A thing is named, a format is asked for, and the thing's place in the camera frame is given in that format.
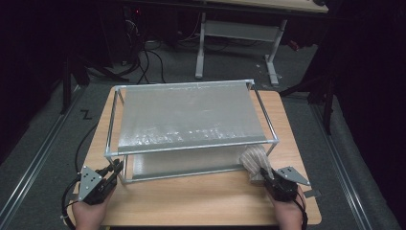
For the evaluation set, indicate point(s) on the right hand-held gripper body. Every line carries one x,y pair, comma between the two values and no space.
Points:
284,190

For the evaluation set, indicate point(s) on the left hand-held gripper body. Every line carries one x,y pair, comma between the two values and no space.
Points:
91,188

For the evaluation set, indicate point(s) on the striped beige cloth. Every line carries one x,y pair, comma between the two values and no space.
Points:
255,159

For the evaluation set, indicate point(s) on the metal frame glass shelf rack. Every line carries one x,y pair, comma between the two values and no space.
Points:
191,115

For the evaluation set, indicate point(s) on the person's right hand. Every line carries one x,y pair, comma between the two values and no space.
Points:
288,215

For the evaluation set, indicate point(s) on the person's left hand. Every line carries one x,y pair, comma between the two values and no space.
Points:
91,215

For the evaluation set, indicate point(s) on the grey tape piece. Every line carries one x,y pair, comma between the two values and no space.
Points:
314,193

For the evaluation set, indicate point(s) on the black metal stand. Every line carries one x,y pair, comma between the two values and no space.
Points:
328,108
66,86

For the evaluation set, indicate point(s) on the small red object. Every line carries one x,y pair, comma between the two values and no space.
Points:
293,44

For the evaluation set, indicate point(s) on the dark computer tower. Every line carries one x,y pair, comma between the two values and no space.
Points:
127,32

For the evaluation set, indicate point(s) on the white-legged background desk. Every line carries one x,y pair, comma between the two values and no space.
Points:
239,31

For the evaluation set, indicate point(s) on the metal floor rail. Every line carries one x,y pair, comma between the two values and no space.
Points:
36,158
352,198

